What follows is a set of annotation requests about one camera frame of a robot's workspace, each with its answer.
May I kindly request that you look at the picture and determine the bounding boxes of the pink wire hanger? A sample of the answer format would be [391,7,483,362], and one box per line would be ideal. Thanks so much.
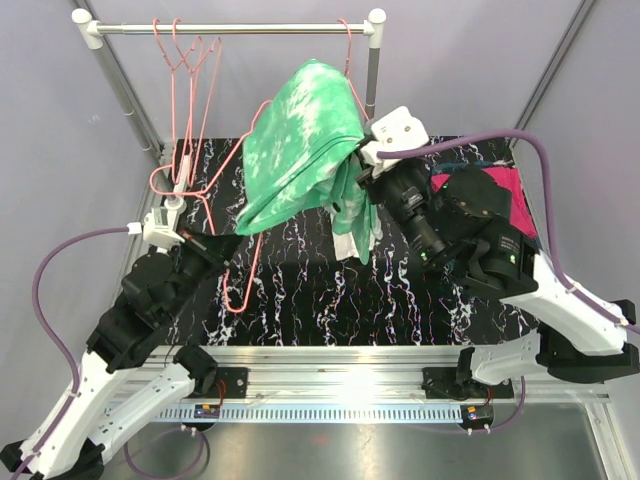
[169,17,223,159]
[336,18,370,122]
[152,18,193,183]
[151,99,272,314]

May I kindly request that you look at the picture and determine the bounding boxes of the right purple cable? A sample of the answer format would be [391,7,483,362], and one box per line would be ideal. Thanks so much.
[377,128,640,436]

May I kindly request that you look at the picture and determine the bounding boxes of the aluminium mounting rail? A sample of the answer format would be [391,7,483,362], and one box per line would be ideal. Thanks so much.
[102,344,611,425]

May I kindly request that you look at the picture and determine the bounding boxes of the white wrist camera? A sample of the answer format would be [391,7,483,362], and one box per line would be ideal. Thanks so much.
[126,206,184,251]
[360,106,429,179]

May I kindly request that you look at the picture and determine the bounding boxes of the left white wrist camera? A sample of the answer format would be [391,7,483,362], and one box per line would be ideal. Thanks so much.
[126,206,184,251]

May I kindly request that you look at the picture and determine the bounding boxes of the black marble pattern mat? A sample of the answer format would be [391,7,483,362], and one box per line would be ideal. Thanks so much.
[134,134,551,347]

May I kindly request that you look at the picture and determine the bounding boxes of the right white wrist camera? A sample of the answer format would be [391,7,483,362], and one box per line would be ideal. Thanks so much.
[360,106,429,179]

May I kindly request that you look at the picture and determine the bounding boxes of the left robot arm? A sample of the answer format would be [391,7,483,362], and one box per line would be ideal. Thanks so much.
[1,230,243,479]

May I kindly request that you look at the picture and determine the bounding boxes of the silver clothes rack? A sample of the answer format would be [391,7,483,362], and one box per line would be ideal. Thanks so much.
[71,1,386,166]

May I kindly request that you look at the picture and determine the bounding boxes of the white camisole top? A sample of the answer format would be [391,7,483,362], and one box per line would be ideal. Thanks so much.
[332,233,359,261]

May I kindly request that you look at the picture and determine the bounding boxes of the magenta trousers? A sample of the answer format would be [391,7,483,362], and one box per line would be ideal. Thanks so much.
[429,167,536,241]

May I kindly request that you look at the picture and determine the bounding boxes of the green white tie-dye trousers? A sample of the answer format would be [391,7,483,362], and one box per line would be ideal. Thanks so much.
[235,59,381,263]

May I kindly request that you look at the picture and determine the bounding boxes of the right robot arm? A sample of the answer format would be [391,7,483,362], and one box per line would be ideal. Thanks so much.
[356,158,639,400]

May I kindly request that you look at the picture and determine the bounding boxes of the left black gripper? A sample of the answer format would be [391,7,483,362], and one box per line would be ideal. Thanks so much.
[161,225,244,323]

